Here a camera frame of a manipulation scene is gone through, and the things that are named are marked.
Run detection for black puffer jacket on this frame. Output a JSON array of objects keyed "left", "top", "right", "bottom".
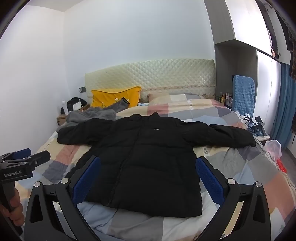
[{"left": 57, "top": 113, "right": 255, "bottom": 218}]

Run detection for person's left hand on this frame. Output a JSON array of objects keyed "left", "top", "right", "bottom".
[{"left": 1, "top": 188, "right": 25, "bottom": 226}]

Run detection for patchwork pastel bed quilt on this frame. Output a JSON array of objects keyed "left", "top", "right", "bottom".
[{"left": 16, "top": 96, "right": 295, "bottom": 240}]

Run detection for wooden nightstand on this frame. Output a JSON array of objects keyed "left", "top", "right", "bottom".
[{"left": 57, "top": 104, "right": 90, "bottom": 126}]

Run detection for white spray bottle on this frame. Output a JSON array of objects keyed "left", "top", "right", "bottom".
[{"left": 62, "top": 100, "right": 69, "bottom": 115}]

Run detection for translucent plastic bag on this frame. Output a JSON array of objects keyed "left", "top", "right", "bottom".
[{"left": 264, "top": 140, "right": 287, "bottom": 173}]

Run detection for black bag on nightstand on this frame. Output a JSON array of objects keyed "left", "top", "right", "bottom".
[{"left": 67, "top": 97, "right": 87, "bottom": 111}]

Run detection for black tripod device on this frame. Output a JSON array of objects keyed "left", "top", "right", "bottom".
[{"left": 241, "top": 113, "right": 267, "bottom": 137}]

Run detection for grey fleece garment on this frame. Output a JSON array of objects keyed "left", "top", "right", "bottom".
[{"left": 56, "top": 97, "right": 130, "bottom": 133}]

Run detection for yellow pillow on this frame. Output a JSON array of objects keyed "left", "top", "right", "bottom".
[{"left": 91, "top": 86, "right": 142, "bottom": 108}]

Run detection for blue curtain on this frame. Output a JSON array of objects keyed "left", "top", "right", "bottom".
[{"left": 270, "top": 63, "right": 295, "bottom": 149}]

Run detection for bottles on shelf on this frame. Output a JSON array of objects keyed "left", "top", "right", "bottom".
[{"left": 218, "top": 92, "right": 233, "bottom": 108}]

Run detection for blue towel covered chair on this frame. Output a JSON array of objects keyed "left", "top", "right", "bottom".
[{"left": 232, "top": 75, "right": 255, "bottom": 118}]

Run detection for cream quilted headboard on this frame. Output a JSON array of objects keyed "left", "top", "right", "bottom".
[{"left": 84, "top": 58, "right": 216, "bottom": 102}]

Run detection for grey white wardrobe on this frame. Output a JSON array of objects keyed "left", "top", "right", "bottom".
[{"left": 204, "top": 0, "right": 292, "bottom": 117}]

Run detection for grey wall socket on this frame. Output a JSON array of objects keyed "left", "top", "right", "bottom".
[{"left": 79, "top": 87, "right": 86, "bottom": 93}]

